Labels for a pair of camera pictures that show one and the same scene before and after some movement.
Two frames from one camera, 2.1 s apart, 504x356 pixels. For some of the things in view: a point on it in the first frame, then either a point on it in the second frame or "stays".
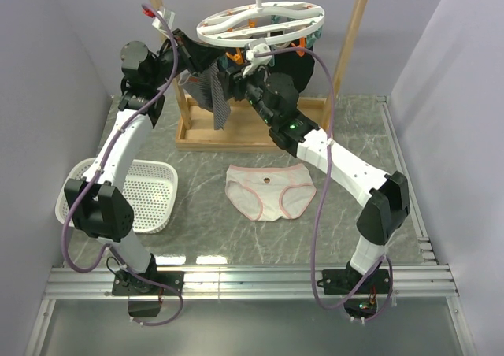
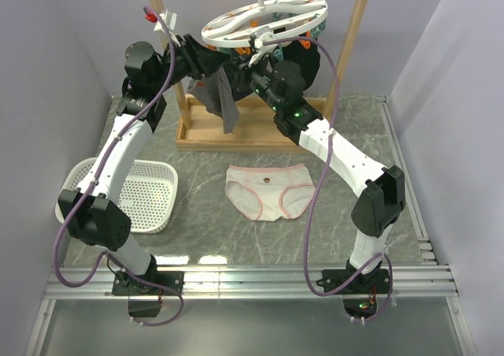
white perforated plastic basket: [150, 188] stays
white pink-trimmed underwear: [267, 193] stays
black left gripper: [195, 57] stays
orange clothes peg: [237, 57] to [243, 50]
